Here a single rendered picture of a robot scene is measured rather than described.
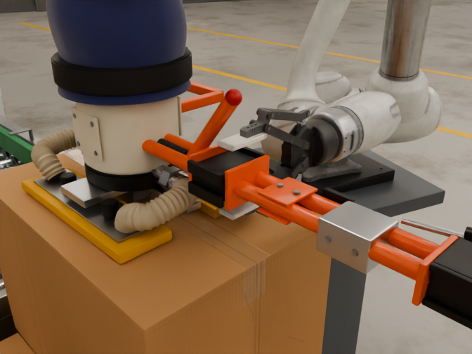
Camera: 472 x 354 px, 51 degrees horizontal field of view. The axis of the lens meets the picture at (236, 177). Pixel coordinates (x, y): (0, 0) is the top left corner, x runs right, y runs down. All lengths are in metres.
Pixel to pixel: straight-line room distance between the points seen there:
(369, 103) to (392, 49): 0.44
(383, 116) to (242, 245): 0.34
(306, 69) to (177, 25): 0.35
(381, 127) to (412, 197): 0.54
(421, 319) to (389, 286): 0.22
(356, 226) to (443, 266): 0.11
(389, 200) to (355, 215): 0.79
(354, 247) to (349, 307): 1.13
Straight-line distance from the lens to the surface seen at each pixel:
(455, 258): 0.53
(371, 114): 0.88
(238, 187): 0.65
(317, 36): 1.04
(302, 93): 1.02
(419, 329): 2.14
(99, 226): 0.81
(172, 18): 0.77
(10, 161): 2.26
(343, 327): 1.73
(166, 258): 0.76
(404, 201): 1.39
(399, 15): 1.28
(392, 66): 1.33
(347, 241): 0.56
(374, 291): 2.27
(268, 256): 0.76
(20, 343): 1.29
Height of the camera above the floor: 1.38
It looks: 26 degrees down
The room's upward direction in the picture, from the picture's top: straight up
